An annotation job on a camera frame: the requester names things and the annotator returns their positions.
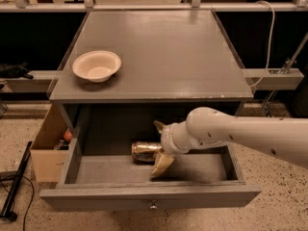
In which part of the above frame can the white hanging cable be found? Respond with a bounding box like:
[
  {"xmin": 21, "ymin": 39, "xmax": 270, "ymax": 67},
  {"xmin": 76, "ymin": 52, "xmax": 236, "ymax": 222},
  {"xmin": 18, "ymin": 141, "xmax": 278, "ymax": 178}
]
[{"xmin": 248, "ymin": 0, "xmax": 276, "ymax": 90}]

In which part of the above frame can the black bag on ledge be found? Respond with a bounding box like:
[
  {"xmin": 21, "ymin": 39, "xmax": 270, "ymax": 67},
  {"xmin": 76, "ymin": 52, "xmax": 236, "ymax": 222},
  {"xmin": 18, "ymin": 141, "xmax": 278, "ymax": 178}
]
[{"xmin": 0, "ymin": 63, "xmax": 34, "ymax": 79}]

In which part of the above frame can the black floor cable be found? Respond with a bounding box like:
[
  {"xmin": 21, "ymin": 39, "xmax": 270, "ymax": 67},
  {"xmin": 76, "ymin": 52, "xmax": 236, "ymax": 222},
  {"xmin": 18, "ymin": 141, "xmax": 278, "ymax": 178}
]
[{"xmin": 0, "ymin": 174, "xmax": 36, "ymax": 231}]

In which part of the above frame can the orange ball in box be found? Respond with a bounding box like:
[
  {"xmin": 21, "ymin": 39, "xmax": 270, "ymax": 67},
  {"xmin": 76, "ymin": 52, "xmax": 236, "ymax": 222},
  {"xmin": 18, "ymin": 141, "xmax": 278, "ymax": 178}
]
[{"xmin": 63, "ymin": 130, "xmax": 72, "ymax": 143}]

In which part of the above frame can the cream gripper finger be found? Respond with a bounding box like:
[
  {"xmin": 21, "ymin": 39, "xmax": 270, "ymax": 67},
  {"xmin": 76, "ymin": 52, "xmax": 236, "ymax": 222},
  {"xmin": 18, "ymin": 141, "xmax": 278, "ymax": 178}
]
[
  {"xmin": 151, "ymin": 153, "xmax": 174, "ymax": 177},
  {"xmin": 153, "ymin": 120, "xmax": 166, "ymax": 134}
]

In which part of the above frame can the grey open top drawer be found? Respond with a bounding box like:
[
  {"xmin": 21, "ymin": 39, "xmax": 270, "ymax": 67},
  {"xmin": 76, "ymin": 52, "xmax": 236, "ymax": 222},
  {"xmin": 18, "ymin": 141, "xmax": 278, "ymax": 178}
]
[{"xmin": 38, "ymin": 103, "xmax": 263, "ymax": 213}]

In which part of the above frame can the black tripod leg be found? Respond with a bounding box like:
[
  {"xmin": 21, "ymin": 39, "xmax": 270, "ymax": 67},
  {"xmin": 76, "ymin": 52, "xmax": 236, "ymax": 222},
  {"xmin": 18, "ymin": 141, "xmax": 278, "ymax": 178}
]
[{"xmin": 0, "ymin": 141, "xmax": 32, "ymax": 222}]

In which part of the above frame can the orange gold soda can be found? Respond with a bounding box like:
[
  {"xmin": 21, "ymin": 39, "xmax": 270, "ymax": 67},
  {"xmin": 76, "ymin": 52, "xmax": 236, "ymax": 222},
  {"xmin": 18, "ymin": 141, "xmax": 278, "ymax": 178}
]
[{"xmin": 131, "ymin": 141, "xmax": 162, "ymax": 163}]

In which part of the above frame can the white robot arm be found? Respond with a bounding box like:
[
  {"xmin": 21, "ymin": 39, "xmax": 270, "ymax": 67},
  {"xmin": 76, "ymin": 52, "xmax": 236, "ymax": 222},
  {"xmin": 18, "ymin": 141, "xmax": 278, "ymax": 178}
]
[{"xmin": 152, "ymin": 107, "xmax": 308, "ymax": 177}]

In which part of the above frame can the grey wooden cabinet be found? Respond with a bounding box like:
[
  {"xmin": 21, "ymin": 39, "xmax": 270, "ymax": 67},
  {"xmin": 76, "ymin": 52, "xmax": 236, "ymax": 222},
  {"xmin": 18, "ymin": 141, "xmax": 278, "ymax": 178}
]
[{"xmin": 50, "ymin": 10, "xmax": 252, "ymax": 141}]

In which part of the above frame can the silver drawer knob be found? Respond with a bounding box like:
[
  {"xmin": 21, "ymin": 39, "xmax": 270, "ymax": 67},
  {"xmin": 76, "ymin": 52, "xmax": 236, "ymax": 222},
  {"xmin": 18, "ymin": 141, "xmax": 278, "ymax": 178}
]
[{"xmin": 149, "ymin": 200, "xmax": 158, "ymax": 210}]

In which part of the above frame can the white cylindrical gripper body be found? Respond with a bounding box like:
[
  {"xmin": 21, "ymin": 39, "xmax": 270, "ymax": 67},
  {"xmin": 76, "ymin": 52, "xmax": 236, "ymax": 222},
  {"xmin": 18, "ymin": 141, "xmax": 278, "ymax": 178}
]
[{"xmin": 161, "ymin": 122, "xmax": 193, "ymax": 155}]

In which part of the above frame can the dark item in box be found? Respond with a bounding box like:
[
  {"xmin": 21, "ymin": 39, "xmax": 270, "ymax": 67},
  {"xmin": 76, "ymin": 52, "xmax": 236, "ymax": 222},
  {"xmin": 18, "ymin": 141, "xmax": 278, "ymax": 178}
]
[{"xmin": 54, "ymin": 140, "xmax": 68, "ymax": 150}]

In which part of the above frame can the brown cardboard box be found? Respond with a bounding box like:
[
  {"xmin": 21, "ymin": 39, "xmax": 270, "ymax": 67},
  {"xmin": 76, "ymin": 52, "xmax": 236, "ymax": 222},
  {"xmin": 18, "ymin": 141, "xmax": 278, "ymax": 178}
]
[{"xmin": 30, "ymin": 105, "xmax": 71, "ymax": 183}]

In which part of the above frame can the white paper bowl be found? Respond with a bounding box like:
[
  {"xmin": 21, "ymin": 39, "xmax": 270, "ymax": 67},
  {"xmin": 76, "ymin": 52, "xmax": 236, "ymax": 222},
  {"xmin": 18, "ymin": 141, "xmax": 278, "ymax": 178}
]
[{"xmin": 72, "ymin": 50, "xmax": 121, "ymax": 83}]

